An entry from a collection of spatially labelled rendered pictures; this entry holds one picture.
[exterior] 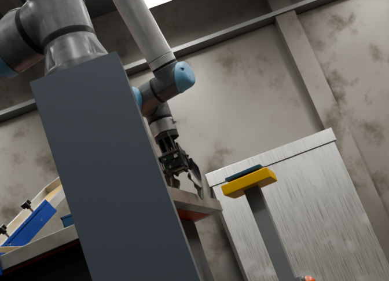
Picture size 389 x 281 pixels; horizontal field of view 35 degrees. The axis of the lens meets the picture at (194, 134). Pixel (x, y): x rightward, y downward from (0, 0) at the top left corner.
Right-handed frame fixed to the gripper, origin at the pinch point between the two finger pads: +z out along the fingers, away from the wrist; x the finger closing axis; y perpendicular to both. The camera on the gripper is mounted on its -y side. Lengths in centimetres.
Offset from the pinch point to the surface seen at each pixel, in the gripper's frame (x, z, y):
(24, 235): -80, -21, -48
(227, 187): 14.4, 3.8, 18.5
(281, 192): -27, -58, -550
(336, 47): 112, -247, -733
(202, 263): -7.2, 17.0, -14.4
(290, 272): 20.7, 28.8, 13.9
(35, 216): -76, -28, -54
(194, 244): -7.0, 11.0, -12.0
